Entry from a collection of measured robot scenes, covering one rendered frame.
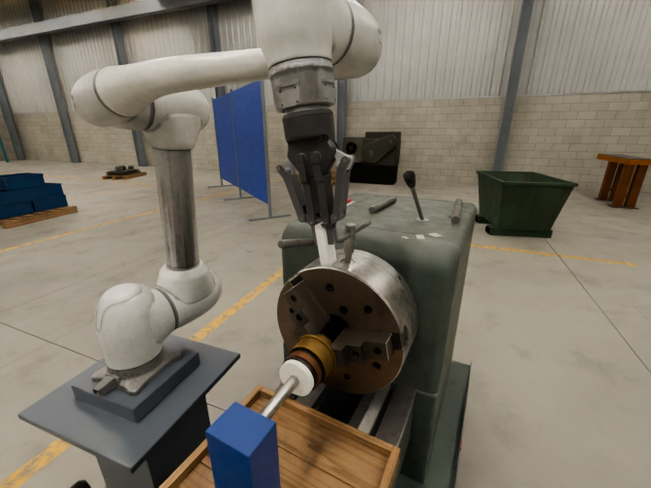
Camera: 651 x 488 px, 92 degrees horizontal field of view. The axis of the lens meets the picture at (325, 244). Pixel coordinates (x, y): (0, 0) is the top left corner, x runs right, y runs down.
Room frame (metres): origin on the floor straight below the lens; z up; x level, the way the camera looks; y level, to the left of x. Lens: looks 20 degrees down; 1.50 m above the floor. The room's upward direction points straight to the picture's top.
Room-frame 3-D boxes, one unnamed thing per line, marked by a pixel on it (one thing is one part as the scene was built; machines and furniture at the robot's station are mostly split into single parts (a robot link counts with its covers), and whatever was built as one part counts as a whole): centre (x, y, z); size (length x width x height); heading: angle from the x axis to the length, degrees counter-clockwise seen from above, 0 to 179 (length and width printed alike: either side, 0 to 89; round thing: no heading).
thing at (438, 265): (0.99, -0.21, 1.06); 0.59 x 0.48 x 0.39; 152
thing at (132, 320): (0.81, 0.58, 0.97); 0.18 x 0.16 x 0.22; 148
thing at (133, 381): (0.78, 0.60, 0.83); 0.22 x 0.18 x 0.06; 160
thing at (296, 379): (0.40, 0.08, 1.08); 0.13 x 0.07 x 0.07; 152
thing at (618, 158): (7.10, -6.53, 0.50); 1.61 x 0.44 x 1.00; 158
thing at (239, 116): (7.34, 2.01, 1.18); 4.12 x 0.80 x 2.35; 29
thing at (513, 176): (4.92, -3.02, 0.43); 1.34 x 0.94 x 0.85; 170
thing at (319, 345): (0.50, 0.03, 1.08); 0.09 x 0.09 x 0.09; 62
